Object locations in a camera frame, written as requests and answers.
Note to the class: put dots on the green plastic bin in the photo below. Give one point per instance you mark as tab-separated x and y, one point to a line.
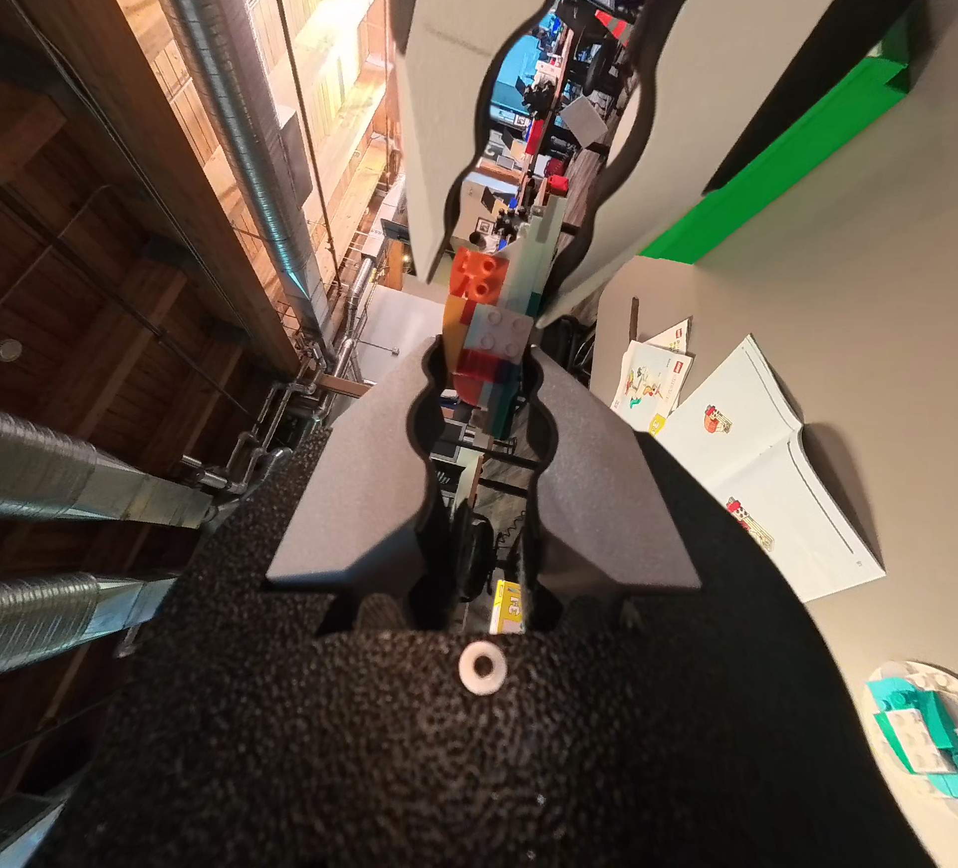
786	164

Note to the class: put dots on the dark thin stick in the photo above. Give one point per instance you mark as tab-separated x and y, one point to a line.
635	318

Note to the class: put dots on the open instruction booklet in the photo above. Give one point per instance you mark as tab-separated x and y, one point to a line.
748	389

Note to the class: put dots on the small closed instruction booklet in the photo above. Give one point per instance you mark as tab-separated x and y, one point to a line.
673	337
647	381

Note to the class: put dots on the silver spiral ventilation duct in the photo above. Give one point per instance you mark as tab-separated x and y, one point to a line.
224	97

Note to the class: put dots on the grey tilted box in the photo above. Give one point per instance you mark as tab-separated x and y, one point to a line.
584	123

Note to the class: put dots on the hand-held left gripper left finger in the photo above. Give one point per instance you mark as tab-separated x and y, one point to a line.
352	494

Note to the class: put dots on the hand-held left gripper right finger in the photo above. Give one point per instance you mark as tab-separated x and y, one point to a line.
614	509

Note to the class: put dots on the yellow lego box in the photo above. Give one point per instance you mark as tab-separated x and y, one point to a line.
509	606

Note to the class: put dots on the round white lego base build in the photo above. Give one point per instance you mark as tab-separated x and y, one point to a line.
920	733

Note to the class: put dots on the colourful lego model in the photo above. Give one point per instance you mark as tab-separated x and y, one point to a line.
486	329

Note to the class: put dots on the large silver duct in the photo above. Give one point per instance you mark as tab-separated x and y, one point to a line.
60	613
75	471

